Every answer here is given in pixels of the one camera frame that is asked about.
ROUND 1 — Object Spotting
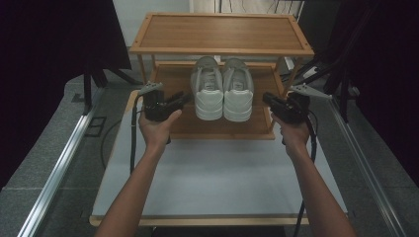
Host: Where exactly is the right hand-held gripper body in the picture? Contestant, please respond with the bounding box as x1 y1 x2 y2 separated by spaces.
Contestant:
280 83 333 125

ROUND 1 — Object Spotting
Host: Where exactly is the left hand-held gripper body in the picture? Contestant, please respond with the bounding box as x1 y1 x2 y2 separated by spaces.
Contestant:
137 81 177 123

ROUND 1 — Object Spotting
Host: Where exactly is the white sneaker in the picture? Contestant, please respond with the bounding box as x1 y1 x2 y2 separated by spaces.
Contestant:
222 57 255 123
190 55 225 121

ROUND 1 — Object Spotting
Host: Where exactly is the wooden shoe rack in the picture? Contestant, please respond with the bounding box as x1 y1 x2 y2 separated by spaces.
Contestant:
128 12 315 141

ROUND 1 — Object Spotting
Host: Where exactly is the person's left hand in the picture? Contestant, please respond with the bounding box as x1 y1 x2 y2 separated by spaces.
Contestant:
137 109 183 150

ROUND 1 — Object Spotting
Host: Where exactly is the person's right hand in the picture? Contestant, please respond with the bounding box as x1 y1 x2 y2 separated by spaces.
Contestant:
270 113 319 150

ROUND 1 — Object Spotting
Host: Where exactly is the black stand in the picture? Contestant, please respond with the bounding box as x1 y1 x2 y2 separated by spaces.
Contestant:
290 31 364 123
82 57 143 117

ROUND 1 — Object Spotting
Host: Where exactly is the black floor socket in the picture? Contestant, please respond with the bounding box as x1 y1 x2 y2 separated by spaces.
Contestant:
84 116 108 138

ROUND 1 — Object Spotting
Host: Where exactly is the black curtain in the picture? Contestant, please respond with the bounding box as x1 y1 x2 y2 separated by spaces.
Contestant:
335 0 419 187
0 0 132 190

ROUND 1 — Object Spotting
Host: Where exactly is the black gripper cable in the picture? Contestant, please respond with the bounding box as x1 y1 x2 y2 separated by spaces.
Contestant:
129 102 140 176
293 110 318 237

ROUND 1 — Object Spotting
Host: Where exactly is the thin black floor cable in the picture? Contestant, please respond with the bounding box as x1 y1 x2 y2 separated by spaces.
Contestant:
100 119 124 170

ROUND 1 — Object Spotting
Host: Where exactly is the metal floor rail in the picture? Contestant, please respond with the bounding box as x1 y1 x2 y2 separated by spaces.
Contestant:
18 87 105 237
328 95 408 237

